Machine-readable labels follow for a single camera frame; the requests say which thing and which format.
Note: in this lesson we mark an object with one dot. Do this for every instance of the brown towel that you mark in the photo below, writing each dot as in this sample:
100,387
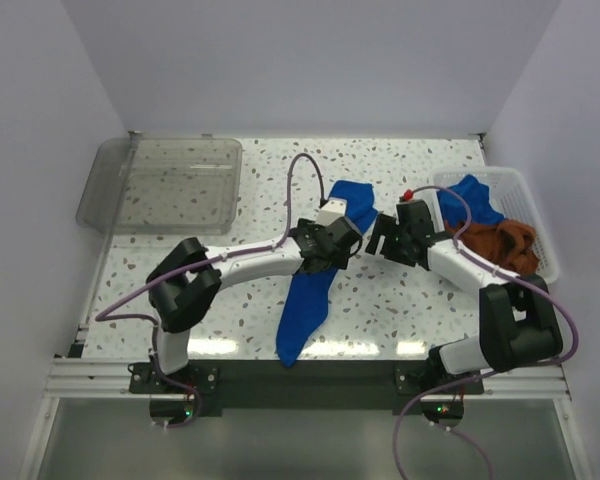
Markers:
508,244

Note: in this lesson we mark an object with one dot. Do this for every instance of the blue towel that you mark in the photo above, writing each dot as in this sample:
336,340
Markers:
307,304
477,197

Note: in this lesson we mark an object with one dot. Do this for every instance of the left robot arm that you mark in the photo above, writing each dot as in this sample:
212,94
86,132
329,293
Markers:
182,288

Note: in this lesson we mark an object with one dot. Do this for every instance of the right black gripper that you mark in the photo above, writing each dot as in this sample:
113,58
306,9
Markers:
386,226

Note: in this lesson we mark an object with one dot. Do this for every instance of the white plastic laundry basket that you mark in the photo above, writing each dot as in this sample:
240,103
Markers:
509,194

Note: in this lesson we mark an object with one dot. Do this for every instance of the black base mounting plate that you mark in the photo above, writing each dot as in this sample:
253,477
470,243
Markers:
307,385

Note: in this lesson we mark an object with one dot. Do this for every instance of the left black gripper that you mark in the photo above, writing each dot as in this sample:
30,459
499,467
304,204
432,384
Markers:
340,260

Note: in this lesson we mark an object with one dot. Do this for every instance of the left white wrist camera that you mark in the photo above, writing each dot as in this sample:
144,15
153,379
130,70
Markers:
332,210

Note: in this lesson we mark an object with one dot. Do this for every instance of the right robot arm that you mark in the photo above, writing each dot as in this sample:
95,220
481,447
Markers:
518,326

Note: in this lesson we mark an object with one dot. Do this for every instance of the aluminium rail frame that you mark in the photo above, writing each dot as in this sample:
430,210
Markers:
74,376

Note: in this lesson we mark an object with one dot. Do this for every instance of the clear plastic storage bin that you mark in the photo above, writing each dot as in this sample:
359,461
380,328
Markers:
147,185

